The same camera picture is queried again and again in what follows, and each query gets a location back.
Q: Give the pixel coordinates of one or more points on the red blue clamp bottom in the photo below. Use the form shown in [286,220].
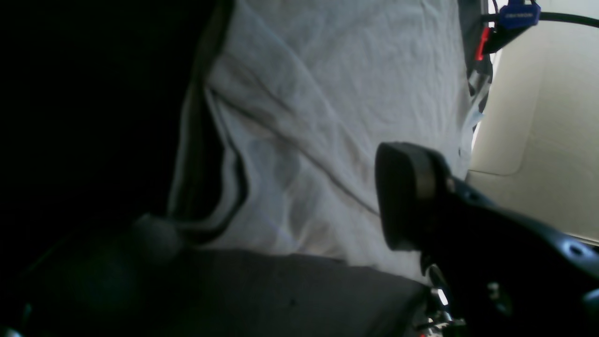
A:
[502,27]

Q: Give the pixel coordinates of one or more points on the black table cloth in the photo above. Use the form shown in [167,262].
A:
[92,93]

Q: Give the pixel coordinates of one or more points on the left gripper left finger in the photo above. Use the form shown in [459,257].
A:
[95,282]

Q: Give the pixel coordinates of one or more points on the grey T-shirt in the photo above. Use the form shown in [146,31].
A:
[280,129]

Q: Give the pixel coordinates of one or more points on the white furniture left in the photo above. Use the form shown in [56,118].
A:
[537,147]

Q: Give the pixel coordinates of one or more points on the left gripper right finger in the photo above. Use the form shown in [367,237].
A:
[511,276]

